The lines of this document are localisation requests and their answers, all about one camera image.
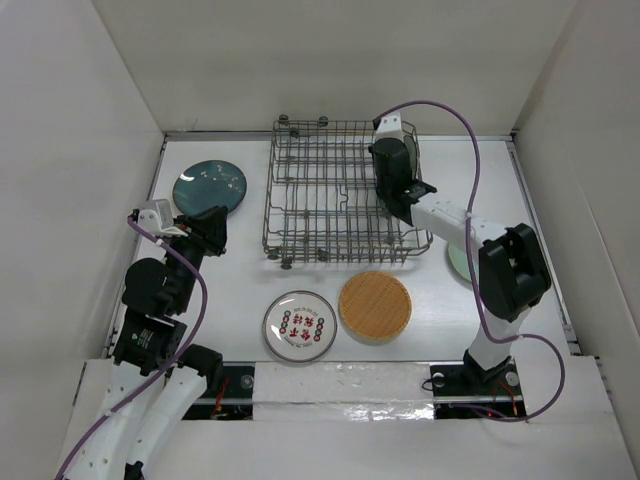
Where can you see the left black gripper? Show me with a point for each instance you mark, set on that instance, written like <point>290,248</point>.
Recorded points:
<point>207,228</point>

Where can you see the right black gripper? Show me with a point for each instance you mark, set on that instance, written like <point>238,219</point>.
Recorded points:
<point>371,148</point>

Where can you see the cream plate tree drawing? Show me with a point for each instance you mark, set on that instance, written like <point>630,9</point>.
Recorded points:
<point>412,149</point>

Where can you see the light green flower plate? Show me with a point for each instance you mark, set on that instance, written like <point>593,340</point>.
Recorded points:
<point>458,261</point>

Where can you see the round woven bamboo tray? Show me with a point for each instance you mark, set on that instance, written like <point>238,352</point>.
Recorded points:
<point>375,307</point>

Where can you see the white plate red characters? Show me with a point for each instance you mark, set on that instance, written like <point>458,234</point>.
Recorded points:
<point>299,327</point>

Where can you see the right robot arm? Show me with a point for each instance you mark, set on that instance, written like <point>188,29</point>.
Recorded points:
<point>512,275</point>

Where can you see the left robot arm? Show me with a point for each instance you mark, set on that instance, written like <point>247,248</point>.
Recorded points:
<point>157,371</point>

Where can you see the dark teal blossom plate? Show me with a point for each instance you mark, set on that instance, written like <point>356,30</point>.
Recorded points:
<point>207,184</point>

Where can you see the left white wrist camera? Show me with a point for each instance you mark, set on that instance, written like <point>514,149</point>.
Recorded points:
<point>155,217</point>

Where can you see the grey wire dish rack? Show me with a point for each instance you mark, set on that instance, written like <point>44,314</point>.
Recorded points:
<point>321,205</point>

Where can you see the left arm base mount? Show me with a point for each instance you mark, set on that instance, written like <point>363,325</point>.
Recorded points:
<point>232,401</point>

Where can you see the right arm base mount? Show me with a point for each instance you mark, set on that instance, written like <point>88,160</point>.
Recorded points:
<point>457,397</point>

